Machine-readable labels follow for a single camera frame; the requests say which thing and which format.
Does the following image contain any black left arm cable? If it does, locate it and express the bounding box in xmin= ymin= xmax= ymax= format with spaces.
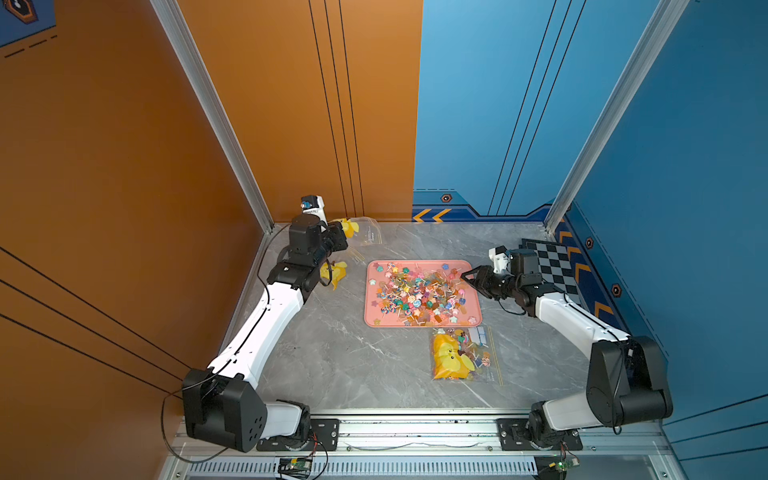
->
xmin=160 ymin=224 xmax=334 ymax=464

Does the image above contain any left green circuit board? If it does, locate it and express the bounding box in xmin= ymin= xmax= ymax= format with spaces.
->
xmin=277 ymin=457 xmax=313 ymax=480

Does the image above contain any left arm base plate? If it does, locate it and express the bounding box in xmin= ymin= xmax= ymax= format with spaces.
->
xmin=256 ymin=417 xmax=341 ymax=453

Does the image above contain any aluminium front rail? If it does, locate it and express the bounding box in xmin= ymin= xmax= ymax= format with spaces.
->
xmin=170 ymin=413 xmax=672 ymax=457

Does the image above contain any right aluminium corner post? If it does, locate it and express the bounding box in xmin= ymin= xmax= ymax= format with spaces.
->
xmin=544 ymin=0 xmax=689 ymax=235

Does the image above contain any green circuit board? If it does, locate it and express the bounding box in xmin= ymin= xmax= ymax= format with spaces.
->
xmin=538 ymin=459 xmax=580 ymax=480
xmin=277 ymin=457 xmax=313 ymax=480

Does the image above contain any black white chessboard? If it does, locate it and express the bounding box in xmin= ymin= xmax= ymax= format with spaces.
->
xmin=520 ymin=238 xmax=584 ymax=306

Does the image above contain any pink plastic tray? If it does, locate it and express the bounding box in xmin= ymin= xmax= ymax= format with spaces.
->
xmin=364 ymin=260 xmax=483 ymax=328

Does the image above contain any yellow duck ziploc bag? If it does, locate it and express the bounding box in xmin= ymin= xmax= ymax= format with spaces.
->
xmin=338 ymin=216 xmax=384 ymax=247
xmin=430 ymin=326 xmax=503 ymax=385
xmin=320 ymin=260 xmax=348 ymax=290

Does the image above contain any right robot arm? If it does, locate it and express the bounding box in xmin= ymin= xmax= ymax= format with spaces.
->
xmin=461 ymin=248 xmax=674 ymax=450

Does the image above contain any left aluminium corner post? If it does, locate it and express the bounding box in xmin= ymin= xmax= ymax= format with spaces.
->
xmin=150 ymin=0 xmax=275 ymax=235

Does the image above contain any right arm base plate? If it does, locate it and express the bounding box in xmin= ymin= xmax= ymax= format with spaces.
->
xmin=496 ymin=417 xmax=583 ymax=452

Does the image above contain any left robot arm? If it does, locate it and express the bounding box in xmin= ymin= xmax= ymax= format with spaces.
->
xmin=181 ymin=213 xmax=348 ymax=453

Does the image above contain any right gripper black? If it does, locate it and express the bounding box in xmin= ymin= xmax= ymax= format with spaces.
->
xmin=460 ymin=265 xmax=521 ymax=300

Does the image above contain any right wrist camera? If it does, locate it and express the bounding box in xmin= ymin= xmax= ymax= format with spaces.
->
xmin=489 ymin=245 xmax=510 ymax=275

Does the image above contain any right green circuit board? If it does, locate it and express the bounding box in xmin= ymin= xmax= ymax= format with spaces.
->
xmin=538 ymin=459 xmax=580 ymax=480

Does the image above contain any aluminium corner post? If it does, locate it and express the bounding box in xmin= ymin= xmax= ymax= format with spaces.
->
xmin=544 ymin=0 xmax=689 ymax=235
xmin=150 ymin=0 xmax=275 ymax=235

